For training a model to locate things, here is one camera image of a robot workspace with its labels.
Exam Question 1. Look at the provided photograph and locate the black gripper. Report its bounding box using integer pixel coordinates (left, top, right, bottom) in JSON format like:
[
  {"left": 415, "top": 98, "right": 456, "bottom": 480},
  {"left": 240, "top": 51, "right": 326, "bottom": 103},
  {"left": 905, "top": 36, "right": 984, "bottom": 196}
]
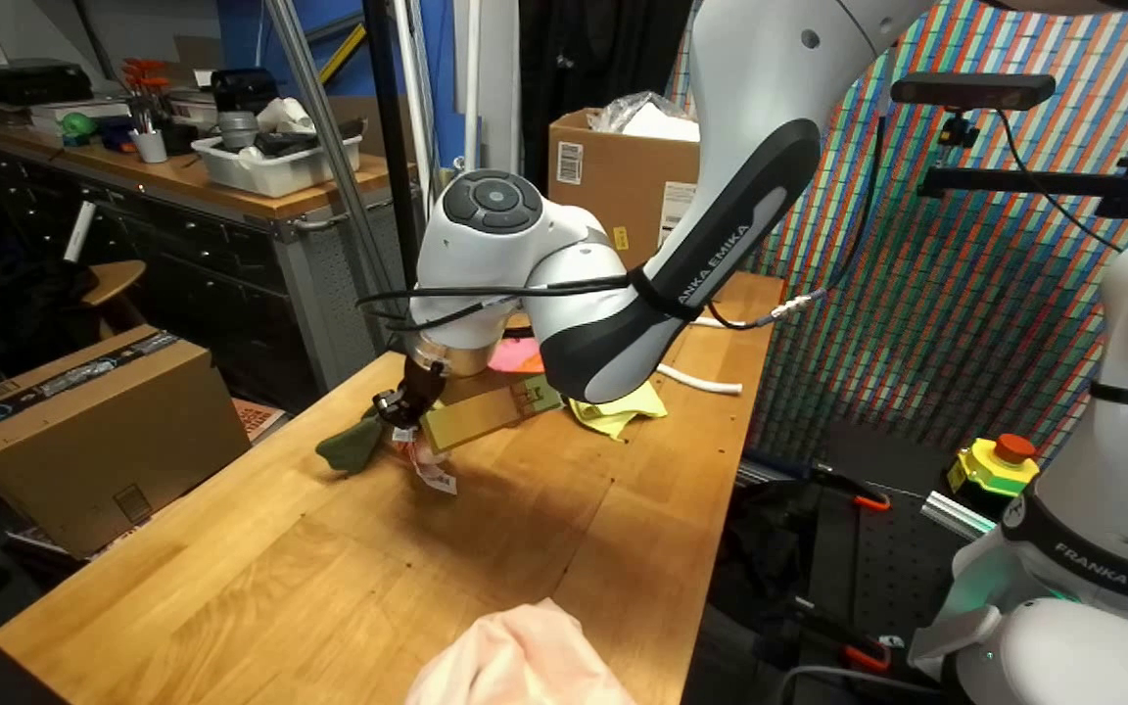
[{"left": 372, "top": 358, "right": 448, "bottom": 427}]

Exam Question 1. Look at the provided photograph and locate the white plastic tray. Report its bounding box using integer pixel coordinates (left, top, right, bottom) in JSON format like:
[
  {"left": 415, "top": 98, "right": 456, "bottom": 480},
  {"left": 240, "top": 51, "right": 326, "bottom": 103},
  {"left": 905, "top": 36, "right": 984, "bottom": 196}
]
[{"left": 191, "top": 138, "right": 334, "bottom": 196}]

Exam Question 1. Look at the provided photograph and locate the red radish plush toy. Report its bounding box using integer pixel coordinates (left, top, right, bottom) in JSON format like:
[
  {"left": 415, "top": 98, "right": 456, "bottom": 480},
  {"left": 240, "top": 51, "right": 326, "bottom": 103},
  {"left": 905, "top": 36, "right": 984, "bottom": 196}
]
[{"left": 316, "top": 412, "right": 457, "bottom": 499}]

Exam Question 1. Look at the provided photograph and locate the yellow cloth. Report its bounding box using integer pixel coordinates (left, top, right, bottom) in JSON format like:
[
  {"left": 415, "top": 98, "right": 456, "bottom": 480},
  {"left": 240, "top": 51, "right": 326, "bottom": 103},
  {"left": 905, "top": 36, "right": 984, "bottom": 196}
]
[{"left": 567, "top": 385, "right": 664, "bottom": 440}]

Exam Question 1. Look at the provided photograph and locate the white braided rope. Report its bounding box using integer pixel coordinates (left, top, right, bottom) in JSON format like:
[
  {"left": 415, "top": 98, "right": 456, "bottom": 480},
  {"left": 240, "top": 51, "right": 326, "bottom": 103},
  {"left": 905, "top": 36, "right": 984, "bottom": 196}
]
[{"left": 653, "top": 308, "right": 751, "bottom": 398}]

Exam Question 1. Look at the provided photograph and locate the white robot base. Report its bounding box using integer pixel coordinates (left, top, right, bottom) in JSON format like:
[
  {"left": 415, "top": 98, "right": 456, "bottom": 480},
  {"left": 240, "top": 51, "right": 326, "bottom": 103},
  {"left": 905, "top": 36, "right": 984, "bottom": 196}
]
[{"left": 907, "top": 252, "right": 1128, "bottom": 705}]

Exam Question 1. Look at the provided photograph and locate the black vertical pole stand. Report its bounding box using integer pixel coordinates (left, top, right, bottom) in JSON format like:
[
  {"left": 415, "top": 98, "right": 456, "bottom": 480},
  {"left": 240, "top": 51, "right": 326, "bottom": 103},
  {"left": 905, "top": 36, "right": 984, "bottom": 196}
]
[{"left": 359, "top": 0, "right": 424, "bottom": 339}]

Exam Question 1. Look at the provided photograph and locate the wooden workbench with drawers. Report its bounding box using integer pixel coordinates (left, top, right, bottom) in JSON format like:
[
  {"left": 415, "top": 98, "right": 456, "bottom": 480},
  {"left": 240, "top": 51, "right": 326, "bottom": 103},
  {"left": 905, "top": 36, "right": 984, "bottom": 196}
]
[{"left": 0, "top": 125, "right": 381, "bottom": 412}]

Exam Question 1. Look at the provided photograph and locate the bright pink cloth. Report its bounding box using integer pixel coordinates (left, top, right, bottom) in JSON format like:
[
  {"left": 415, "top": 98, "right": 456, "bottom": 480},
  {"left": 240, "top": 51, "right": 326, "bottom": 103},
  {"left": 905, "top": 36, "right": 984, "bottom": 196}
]
[{"left": 490, "top": 338, "right": 543, "bottom": 377}]

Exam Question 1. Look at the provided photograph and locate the emergency stop button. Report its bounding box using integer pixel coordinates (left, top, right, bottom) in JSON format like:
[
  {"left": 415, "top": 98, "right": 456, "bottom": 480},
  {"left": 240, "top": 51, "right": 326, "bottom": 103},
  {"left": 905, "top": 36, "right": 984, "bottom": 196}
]
[{"left": 949, "top": 431, "right": 1038, "bottom": 499}]

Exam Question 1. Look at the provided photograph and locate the cardboard box on floor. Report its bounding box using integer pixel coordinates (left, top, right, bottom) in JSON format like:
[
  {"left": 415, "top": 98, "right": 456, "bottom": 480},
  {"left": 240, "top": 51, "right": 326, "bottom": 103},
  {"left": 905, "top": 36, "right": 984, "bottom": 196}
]
[{"left": 0, "top": 325, "right": 249, "bottom": 555}]

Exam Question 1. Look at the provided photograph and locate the cardboard box on table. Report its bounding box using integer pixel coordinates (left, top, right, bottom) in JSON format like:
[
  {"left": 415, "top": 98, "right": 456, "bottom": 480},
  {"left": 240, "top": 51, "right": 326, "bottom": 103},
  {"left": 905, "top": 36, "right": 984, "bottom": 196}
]
[{"left": 550, "top": 108, "right": 698, "bottom": 268}]

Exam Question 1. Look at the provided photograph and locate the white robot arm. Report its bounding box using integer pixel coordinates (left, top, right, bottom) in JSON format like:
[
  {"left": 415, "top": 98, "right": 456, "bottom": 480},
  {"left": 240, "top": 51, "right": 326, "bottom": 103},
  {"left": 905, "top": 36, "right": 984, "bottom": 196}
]
[{"left": 372, "top": 0, "right": 931, "bottom": 427}]

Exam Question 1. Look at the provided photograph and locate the light pink garment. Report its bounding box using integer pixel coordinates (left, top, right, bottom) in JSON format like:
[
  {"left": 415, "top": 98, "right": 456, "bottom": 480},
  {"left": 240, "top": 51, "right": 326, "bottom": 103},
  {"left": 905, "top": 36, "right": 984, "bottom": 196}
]
[{"left": 403, "top": 599, "right": 634, "bottom": 705}]

